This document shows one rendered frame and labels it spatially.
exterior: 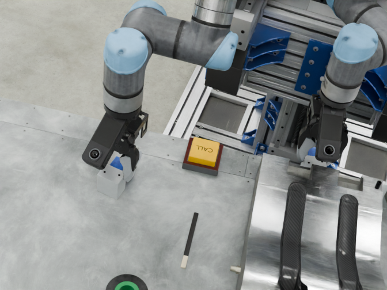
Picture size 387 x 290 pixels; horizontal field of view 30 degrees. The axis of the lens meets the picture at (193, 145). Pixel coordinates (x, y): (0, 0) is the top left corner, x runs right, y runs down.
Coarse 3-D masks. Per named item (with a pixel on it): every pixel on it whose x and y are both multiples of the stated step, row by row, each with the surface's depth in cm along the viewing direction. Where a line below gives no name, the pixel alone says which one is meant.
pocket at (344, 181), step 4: (340, 176) 154; (344, 176) 154; (340, 180) 155; (344, 180) 155; (348, 180) 154; (352, 180) 154; (356, 180) 154; (360, 180) 154; (340, 184) 154; (344, 184) 155; (348, 184) 155; (352, 184) 155; (356, 184) 155; (360, 184) 154; (352, 188) 154; (356, 188) 154; (360, 188) 154
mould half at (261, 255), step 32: (288, 160) 154; (256, 192) 147; (320, 192) 149; (352, 192) 150; (256, 224) 142; (320, 224) 144; (256, 256) 133; (320, 256) 138; (256, 288) 127; (320, 288) 128; (384, 288) 131
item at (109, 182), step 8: (112, 168) 151; (120, 168) 153; (104, 176) 149; (112, 176) 150; (120, 176) 150; (104, 184) 151; (112, 184) 149; (120, 184) 150; (104, 192) 153; (112, 192) 151; (120, 192) 153
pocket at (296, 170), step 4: (292, 164) 155; (288, 168) 155; (292, 168) 155; (296, 168) 155; (300, 168) 155; (304, 168) 155; (308, 168) 155; (312, 168) 154; (288, 172) 155; (292, 172) 155; (296, 172) 155; (300, 172) 155; (304, 172) 155; (308, 172) 155; (312, 172) 152; (296, 176) 154; (300, 176) 155; (304, 176) 155; (308, 176) 155
